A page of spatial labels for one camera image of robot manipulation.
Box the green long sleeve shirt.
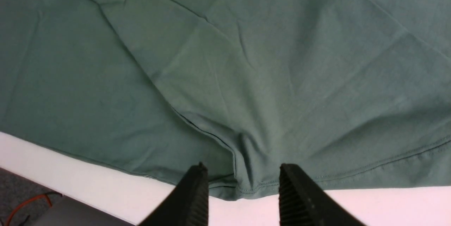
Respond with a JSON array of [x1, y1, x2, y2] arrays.
[[1, 0, 451, 200]]

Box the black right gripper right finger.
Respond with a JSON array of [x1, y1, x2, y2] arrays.
[[279, 164, 364, 226]]

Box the orange cable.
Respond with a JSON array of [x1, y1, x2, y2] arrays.
[[4, 193, 63, 226]]

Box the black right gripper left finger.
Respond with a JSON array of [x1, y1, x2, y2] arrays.
[[140, 162, 209, 226]]

